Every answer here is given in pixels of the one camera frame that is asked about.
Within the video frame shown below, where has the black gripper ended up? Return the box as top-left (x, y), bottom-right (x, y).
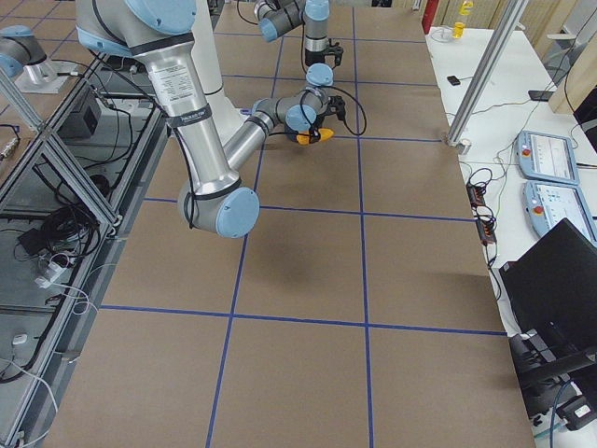
top-left (321, 95), bottom-right (346, 122)
top-left (303, 40), bottom-right (343, 68)

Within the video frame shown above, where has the black laptop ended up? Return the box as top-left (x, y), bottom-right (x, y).
top-left (498, 217), bottom-right (597, 346)

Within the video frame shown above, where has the teach pendant near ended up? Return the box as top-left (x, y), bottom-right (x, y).
top-left (523, 180), bottom-right (596, 245)

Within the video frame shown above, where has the yellow bottle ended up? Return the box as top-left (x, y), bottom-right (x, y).
top-left (451, 0), bottom-right (474, 39)

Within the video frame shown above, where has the aluminium frame rack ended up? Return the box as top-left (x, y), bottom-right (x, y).
top-left (1, 56), bottom-right (167, 447)

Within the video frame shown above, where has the aluminium frame post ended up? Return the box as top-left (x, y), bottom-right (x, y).
top-left (445, 0), bottom-right (528, 155)

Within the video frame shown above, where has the yellow corn cob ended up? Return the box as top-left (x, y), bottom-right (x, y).
top-left (296, 128), bottom-right (335, 146)

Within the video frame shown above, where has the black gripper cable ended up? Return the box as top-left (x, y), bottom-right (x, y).
top-left (298, 86), bottom-right (368, 137)

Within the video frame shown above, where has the teach pendant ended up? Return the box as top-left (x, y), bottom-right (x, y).
top-left (523, 180), bottom-right (596, 245)
top-left (515, 130), bottom-right (579, 186)

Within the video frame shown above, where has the black phone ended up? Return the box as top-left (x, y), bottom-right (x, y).
top-left (447, 76), bottom-right (461, 86)

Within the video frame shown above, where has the black orange power strip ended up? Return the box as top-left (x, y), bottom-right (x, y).
top-left (466, 184), bottom-right (497, 246)

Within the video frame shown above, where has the teach pendant far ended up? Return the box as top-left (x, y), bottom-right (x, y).
top-left (515, 130), bottom-right (579, 186)

